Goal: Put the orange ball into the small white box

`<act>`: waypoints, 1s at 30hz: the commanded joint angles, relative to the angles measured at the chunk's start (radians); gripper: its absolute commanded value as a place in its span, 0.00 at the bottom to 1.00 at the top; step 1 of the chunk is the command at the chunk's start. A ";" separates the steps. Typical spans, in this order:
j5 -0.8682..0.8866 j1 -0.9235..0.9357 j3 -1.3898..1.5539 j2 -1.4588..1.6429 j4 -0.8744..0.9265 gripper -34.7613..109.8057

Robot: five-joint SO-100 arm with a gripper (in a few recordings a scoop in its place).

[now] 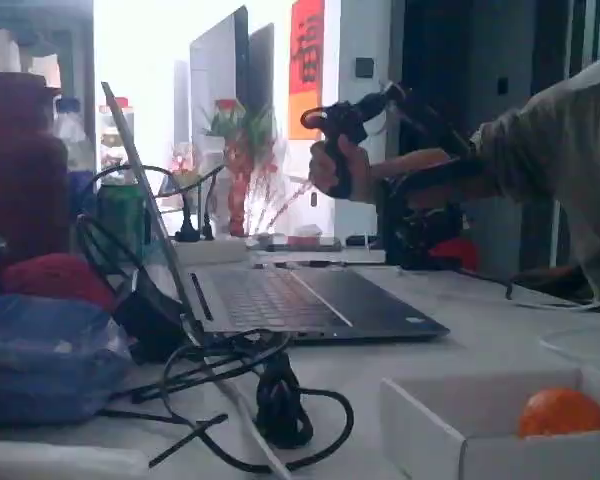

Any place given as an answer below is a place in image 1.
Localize person's right hand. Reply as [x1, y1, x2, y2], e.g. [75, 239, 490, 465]
[308, 135, 375, 202]

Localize black leader arm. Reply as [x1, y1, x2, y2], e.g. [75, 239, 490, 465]
[299, 79, 476, 271]

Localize orange fruit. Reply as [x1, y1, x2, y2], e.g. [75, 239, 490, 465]
[517, 387, 600, 439]

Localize white cardboard box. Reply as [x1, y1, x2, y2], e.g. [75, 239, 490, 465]
[378, 364, 600, 480]

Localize red blossom twigs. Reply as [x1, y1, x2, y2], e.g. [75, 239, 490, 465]
[249, 163, 321, 236]

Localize green plant red vase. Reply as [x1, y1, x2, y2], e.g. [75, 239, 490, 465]
[199, 97, 281, 239]

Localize grey open laptop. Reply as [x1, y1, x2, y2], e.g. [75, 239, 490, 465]
[101, 81, 451, 346]

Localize white power strip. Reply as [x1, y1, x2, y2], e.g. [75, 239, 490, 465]
[171, 238, 251, 266]

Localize dark brown chair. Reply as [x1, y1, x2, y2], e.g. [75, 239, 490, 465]
[509, 264, 594, 301]

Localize green can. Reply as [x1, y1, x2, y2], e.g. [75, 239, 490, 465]
[97, 180, 147, 261]

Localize jar with red lid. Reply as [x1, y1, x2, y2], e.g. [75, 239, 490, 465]
[98, 96, 136, 174]

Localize small black power adapter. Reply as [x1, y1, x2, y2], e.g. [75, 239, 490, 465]
[112, 267, 194, 364]

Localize clear bottle blue cap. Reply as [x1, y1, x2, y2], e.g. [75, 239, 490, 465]
[53, 96, 95, 174]

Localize red mesh bag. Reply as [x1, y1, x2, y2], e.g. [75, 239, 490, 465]
[0, 252, 119, 312]

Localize dark red container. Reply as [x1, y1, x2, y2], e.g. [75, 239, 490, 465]
[0, 69, 72, 256]

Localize wet wipes plastic pack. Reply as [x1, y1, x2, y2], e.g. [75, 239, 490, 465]
[0, 292, 134, 429]

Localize red orange wall poster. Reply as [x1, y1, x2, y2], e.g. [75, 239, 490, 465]
[287, 0, 327, 141]

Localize black plug cables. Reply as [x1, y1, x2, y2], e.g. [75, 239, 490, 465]
[93, 163, 227, 243]

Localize black cable bundle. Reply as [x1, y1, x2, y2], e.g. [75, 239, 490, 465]
[99, 327, 356, 475]

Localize thin white cable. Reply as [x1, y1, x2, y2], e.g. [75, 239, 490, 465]
[512, 297, 600, 364]

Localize thick white cable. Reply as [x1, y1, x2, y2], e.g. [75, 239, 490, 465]
[214, 377, 294, 480]

